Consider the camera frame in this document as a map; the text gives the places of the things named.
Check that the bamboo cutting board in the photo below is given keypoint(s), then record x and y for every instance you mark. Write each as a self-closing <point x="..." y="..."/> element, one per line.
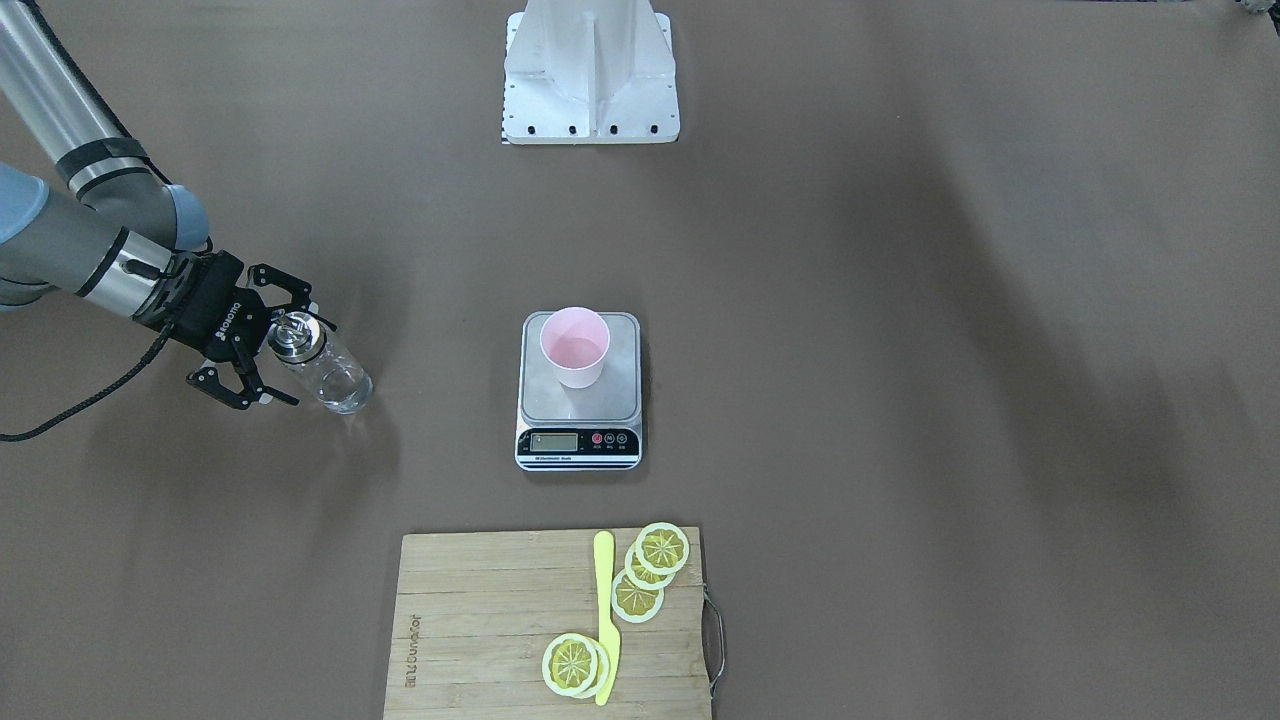
<point x="475" y="612"/>

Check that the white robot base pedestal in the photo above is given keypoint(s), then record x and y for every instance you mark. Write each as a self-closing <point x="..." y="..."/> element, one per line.
<point x="589" y="73"/>

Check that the yellow plastic knife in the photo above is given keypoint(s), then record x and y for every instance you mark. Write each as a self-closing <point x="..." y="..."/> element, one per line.
<point x="608" y="635"/>

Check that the lemon slice bottom behind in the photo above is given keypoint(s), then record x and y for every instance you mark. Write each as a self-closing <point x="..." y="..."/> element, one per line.
<point x="602" y="672"/>

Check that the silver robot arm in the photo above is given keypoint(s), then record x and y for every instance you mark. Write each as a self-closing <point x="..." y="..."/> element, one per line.
<point x="114" y="231"/>

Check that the clear glass sauce bottle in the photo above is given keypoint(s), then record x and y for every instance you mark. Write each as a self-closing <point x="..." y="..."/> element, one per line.
<point x="312" y="351"/>

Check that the pink plastic cup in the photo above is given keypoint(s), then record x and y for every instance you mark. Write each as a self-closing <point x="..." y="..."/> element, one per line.
<point x="576" y="341"/>

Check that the lemon slice bottom front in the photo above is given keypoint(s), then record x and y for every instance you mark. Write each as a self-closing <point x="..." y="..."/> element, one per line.
<point x="567" y="664"/>

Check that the lemon slice middle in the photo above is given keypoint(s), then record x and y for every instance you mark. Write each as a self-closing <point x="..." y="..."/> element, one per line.
<point x="643" y="578"/>

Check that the lemon slice lower stack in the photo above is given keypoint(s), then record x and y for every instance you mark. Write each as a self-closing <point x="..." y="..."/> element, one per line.
<point x="634" y="604"/>

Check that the digital kitchen scale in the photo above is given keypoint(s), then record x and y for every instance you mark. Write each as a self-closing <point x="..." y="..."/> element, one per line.
<point x="596" y="428"/>

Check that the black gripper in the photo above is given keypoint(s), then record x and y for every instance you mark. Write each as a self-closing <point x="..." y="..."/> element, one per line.
<point x="212" y="308"/>

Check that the lemon slice top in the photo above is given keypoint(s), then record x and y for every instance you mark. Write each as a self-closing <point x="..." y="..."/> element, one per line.
<point x="661" y="549"/>

